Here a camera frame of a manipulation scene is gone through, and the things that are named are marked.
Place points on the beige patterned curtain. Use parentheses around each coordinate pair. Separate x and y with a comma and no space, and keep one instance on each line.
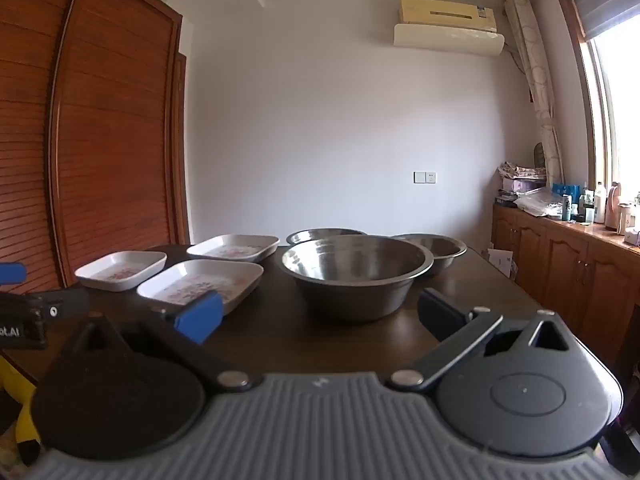
(537,85)

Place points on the stack of books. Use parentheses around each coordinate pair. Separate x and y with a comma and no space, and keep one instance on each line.
(505,199)

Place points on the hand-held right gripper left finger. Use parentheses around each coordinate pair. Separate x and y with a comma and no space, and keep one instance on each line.
(200,317)

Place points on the white wall switch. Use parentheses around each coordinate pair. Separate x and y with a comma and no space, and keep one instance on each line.
(425,177)

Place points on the white floral rectangular plate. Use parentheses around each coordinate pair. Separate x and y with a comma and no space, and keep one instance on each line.
(200,280)
(120,267)
(232,247)

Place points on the window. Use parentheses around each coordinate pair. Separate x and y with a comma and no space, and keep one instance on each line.
(617,110)

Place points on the white paper carton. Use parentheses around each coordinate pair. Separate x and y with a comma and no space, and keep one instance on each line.
(501,262)

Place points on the cream wall air conditioner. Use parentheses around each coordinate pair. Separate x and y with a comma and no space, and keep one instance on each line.
(445,12)

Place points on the yellow plastic object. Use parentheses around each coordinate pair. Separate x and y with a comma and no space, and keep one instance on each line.
(17,390)

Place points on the group of toiletry bottles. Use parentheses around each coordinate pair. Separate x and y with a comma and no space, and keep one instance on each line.
(580,202)

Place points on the small stainless steel bowl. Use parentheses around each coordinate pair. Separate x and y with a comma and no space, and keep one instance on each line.
(445,249)
(320,234)

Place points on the brown wooden sideboard cabinet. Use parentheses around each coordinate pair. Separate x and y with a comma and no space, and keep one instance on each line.
(565,265)

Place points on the clear plastic bag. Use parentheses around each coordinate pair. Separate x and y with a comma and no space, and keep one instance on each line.
(542,204)

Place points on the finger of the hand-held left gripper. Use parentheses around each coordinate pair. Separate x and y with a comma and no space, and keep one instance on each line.
(65,304)
(11,274)

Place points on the pink box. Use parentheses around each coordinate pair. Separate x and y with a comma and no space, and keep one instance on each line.
(522,185)

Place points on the large stainless steel bowl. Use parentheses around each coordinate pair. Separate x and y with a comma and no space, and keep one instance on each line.
(355,280)

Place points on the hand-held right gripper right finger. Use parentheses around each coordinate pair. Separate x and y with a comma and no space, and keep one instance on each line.
(440,317)

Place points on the white small appliance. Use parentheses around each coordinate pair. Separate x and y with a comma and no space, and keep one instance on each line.
(629,217)

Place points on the brown wooden louvred wardrobe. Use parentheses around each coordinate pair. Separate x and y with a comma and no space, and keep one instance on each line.
(115,135)

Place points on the pink white bottle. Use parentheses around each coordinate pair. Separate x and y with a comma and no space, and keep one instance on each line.
(613,205)

